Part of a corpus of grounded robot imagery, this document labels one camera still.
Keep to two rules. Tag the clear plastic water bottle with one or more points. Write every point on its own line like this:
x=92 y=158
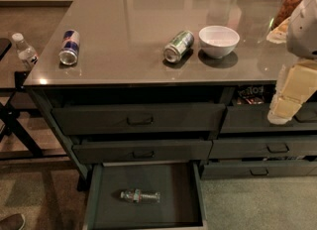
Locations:
x=140 y=196

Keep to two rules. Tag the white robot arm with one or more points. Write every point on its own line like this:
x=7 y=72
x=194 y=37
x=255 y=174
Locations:
x=301 y=38

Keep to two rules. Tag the yellow snack bag on counter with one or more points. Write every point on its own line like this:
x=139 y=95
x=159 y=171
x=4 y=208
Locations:
x=278 y=34

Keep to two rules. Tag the snack bag in drawer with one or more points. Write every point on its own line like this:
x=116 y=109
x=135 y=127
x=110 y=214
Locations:
x=255 y=94

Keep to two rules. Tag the middle right drawer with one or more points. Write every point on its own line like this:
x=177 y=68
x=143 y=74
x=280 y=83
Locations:
x=262 y=147

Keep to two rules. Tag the middle left drawer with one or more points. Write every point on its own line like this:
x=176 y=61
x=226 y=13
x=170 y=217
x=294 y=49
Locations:
x=146 y=150

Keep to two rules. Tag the bottom right drawer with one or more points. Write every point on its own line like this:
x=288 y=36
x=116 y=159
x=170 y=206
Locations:
x=258 y=169

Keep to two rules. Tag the top left drawer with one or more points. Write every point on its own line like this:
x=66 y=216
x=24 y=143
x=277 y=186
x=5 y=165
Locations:
x=138 y=118

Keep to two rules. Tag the dark grey cabinet counter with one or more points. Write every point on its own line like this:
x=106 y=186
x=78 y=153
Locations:
x=121 y=62

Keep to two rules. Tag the open bottom left drawer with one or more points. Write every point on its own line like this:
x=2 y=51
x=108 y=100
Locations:
x=180 y=208

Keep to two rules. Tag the water bottle on side table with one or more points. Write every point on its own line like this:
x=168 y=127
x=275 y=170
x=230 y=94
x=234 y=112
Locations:
x=26 y=53

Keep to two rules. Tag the white ceramic bowl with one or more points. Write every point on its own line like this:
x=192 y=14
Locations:
x=218 y=41

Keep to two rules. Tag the green silver soda can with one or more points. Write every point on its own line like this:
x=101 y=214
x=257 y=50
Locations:
x=176 y=48

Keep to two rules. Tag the blue silver energy drink can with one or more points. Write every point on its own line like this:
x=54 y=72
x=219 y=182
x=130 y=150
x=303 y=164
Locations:
x=69 y=51

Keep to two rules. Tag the black side table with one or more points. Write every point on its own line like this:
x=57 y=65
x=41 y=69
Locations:
x=20 y=101

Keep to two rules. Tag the dark shoe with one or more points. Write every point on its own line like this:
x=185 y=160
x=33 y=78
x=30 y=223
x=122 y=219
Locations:
x=13 y=222

